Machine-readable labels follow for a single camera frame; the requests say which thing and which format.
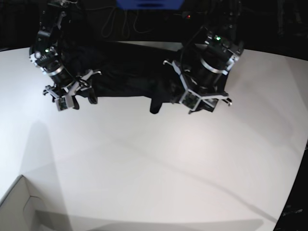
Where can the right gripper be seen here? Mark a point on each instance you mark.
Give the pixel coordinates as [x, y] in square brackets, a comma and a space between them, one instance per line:
[80, 83]

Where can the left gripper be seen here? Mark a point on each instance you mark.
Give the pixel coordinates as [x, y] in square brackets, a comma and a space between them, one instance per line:
[211, 95]

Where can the black t-shirt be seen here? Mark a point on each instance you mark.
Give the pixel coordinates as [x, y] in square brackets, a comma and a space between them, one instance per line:
[128, 70]

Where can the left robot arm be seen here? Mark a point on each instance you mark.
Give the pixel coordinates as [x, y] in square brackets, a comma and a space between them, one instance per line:
[206, 59]

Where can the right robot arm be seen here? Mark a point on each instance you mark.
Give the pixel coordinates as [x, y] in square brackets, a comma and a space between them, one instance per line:
[46, 54]

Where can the black power strip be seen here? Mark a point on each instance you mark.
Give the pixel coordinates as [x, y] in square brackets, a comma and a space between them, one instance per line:
[195, 15]

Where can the blue box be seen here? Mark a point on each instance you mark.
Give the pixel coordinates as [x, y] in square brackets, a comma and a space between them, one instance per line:
[150, 4]

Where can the white cardboard box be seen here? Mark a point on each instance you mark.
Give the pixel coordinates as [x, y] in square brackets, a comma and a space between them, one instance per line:
[21, 210]

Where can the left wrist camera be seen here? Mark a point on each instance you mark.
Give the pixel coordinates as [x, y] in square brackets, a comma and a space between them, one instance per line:
[192, 101]

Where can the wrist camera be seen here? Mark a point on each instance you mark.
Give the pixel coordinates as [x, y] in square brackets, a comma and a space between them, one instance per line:
[192, 101]
[64, 102]

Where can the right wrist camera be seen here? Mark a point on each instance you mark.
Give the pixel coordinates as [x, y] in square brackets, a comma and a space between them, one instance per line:
[64, 102]

